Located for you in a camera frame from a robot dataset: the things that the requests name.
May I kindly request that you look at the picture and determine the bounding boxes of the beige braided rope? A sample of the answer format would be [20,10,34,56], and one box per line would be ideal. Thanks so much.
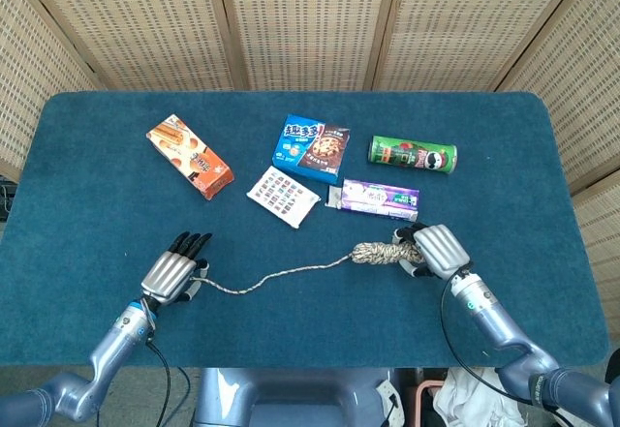
[191,240,422,296]

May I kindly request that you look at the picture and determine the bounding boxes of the white crumpled cloth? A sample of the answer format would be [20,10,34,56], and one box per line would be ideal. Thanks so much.
[432,367,527,427]

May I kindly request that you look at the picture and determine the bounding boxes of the orange biscuit box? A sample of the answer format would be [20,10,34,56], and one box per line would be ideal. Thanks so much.
[145,113,235,201]

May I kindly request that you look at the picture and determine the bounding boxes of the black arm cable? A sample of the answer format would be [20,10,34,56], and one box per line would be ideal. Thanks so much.
[144,339,173,427]
[439,261,573,427]

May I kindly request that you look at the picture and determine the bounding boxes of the bamboo folding screen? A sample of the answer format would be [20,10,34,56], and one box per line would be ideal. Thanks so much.
[0,0,620,346]

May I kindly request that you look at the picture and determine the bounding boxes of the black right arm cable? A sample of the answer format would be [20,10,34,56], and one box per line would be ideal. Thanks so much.
[439,261,573,427]

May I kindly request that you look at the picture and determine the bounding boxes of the green Pringles can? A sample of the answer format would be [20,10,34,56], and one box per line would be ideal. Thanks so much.
[367,135,459,176]

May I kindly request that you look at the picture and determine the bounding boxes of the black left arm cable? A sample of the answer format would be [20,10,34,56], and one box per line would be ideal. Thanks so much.
[144,339,173,427]

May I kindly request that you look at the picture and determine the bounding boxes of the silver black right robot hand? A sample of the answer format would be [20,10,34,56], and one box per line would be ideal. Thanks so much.
[391,223,477,281]

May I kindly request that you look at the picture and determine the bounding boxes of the white packet with coloured squares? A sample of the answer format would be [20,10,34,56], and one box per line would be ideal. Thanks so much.
[246,165,322,230]

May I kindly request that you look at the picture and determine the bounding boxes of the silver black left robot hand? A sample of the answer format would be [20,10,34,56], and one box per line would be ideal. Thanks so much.
[139,231,213,307]

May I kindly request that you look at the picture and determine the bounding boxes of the purple toothpaste box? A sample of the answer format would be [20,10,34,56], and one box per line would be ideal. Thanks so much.
[340,178,420,224]

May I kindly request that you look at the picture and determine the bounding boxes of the white power strip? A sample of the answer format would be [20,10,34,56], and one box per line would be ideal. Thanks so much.
[376,379,406,427]

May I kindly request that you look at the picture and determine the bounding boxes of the black device beside table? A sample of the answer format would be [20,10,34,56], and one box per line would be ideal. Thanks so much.
[0,182,18,220]

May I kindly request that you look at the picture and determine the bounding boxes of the blue floor cable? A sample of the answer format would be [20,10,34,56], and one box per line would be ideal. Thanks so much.
[174,367,193,399]

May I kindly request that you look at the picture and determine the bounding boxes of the black velcro strap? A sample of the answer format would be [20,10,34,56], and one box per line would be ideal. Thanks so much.
[528,373,546,409]

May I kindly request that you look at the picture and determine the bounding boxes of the blue brown cookie box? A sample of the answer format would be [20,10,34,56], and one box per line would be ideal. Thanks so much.
[271,113,352,186]

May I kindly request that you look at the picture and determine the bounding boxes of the pink stool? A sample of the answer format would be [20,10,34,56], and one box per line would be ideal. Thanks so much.
[415,381,445,427]

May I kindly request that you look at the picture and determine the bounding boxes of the blue-grey robot torso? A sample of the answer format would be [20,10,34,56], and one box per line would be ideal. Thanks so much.
[192,367,406,427]

